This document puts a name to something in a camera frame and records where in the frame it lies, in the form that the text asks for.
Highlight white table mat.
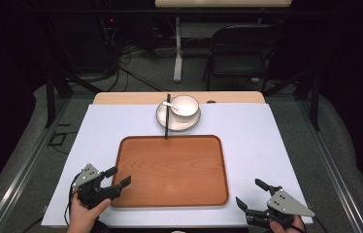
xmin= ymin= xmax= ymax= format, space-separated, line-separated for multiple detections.
xmin=41 ymin=103 xmax=314 ymax=229

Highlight brown wooden tray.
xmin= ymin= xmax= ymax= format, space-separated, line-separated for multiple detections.
xmin=111 ymin=134 xmax=230 ymax=209

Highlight black floor cables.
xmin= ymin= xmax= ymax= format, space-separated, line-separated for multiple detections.
xmin=103 ymin=43 xmax=168 ymax=93

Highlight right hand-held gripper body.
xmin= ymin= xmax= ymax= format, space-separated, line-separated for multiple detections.
xmin=245 ymin=185 xmax=316 ymax=229

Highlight person's left hand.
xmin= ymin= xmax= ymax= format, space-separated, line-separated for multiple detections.
xmin=66 ymin=193 xmax=113 ymax=233

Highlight white bowl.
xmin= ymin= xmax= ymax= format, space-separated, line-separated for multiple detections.
xmin=169 ymin=94 xmax=201 ymax=118

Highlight black metal stand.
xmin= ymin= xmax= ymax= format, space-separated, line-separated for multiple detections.
xmin=262 ymin=68 xmax=321 ymax=132
xmin=44 ymin=68 xmax=104 ymax=129

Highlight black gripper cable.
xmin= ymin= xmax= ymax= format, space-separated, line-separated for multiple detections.
xmin=63 ymin=172 xmax=83 ymax=228

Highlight light wooden table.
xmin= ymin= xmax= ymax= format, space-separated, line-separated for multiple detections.
xmin=91 ymin=90 xmax=267 ymax=106

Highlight black folding chair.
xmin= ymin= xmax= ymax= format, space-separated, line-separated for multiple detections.
xmin=202 ymin=23 xmax=284 ymax=93

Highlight person's right hand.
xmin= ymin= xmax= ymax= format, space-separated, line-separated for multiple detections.
xmin=269 ymin=215 xmax=307 ymax=233

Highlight black chopsticks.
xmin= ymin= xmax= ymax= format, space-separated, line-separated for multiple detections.
xmin=164 ymin=93 xmax=172 ymax=141

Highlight white spoon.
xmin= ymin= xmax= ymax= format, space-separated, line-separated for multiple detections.
xmin=161 ymin=100 xmax=182 ymax=113

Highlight white desk leg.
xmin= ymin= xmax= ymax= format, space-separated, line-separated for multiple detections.
xmin=172 ymin=17 xmax=184 ymax=83

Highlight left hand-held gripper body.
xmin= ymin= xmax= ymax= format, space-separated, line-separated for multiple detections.
xmin=71 ymin=163 xmax=122 ymax=210

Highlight dark device with red light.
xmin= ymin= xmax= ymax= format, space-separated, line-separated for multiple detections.
xmin=100 ymin=14 xmax=122 ymax=42

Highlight grey metal floor rail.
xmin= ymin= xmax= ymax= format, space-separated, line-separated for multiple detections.
xmin=0 ymin=96 xmax=71 ymax=233
xmin=297 ymin=100 xmax=363 ymax=233

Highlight white plate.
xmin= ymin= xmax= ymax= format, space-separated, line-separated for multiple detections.
xmin=155 ymin=98 xmax=202 ymax=132

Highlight beige desk top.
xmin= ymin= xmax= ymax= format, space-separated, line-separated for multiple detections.
xmin=154 ymin=0 xmax=293 ymax=9

